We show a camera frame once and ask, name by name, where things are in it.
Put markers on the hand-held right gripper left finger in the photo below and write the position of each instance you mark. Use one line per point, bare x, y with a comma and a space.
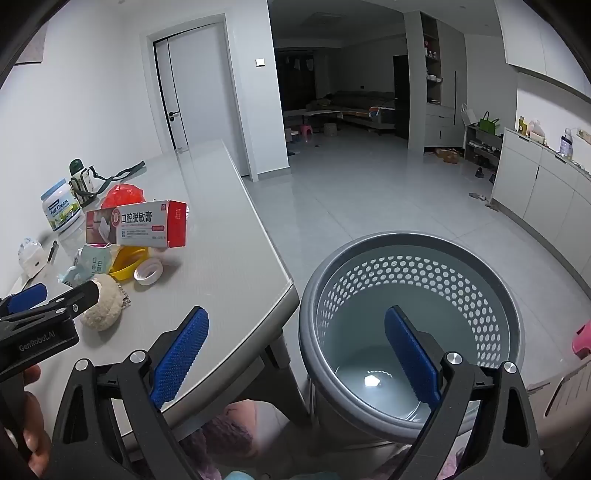
180, 360

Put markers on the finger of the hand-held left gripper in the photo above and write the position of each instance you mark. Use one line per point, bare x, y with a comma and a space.
27, 294
69, 304

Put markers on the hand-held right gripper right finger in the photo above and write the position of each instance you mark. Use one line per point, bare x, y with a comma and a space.
413, 360

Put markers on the cream fluffy pouch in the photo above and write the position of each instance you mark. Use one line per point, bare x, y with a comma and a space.
104, 309

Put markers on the pale green packet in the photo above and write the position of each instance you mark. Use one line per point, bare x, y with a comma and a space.
90, 267

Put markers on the grey perforated basket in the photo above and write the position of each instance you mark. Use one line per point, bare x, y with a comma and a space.
351, 323

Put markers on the clear plastic cup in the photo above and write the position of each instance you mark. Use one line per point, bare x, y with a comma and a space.
159, 270

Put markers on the red white toothpaste box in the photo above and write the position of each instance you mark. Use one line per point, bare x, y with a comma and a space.
138, 226

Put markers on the red plastic bag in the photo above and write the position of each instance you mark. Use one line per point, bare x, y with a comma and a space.
122, 196

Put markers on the person's left hand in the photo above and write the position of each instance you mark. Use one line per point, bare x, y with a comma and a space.
34, 438

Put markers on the white object in clear plastic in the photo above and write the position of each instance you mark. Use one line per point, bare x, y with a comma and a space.
32, 258

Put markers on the black pen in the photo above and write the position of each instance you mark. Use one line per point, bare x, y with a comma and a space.
52, 251

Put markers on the milk powder can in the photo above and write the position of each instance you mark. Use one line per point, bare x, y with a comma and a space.
62, 207

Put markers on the grey metal table leg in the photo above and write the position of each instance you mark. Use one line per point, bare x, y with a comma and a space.
286, 392

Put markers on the beige chair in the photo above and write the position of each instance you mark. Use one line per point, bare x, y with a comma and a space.
568, 401

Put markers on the pink plastic stool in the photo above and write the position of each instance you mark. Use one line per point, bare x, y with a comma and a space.
306, 129
582, 339

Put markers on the grey slippers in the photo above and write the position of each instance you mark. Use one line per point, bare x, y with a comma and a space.
479, 197

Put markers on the dark shoes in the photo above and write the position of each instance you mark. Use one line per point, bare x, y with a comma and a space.
480, 173

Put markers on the cardboard box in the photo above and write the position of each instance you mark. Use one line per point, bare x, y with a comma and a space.
449, 156

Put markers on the white lower cabinet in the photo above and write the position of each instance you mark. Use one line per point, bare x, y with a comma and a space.
545, 194

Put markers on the white cabinet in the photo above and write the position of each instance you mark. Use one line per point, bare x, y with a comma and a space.
545, 41
545, 194

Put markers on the shoe rack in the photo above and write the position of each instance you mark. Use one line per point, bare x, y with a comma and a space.
482, 145

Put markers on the white shelf unit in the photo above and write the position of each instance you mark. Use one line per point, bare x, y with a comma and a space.
434, 129

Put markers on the green bag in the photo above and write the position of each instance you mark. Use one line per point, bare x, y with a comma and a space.
489, 124

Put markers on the white paper bag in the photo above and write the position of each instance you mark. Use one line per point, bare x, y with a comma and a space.
467, 115

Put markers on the white stool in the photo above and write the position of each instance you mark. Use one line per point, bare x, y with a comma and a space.
291, 135

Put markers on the white door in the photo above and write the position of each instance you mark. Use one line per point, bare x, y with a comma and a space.
198, 83

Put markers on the yellow bottle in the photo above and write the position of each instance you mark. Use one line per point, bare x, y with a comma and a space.
522, 126

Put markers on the clear plastic bag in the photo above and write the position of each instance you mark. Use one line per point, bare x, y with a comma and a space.
536, 130

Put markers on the white bottle blue label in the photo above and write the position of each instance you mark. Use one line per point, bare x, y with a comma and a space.
566, 145

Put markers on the dark sofa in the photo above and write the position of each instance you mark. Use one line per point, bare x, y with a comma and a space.
355, 101

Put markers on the low coffee table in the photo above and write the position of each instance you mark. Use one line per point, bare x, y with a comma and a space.
314, 112

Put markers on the white upper cabinet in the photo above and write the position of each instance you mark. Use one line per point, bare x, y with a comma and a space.
545, 41

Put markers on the wall socket strip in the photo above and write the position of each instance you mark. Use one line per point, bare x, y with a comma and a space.
581, 135

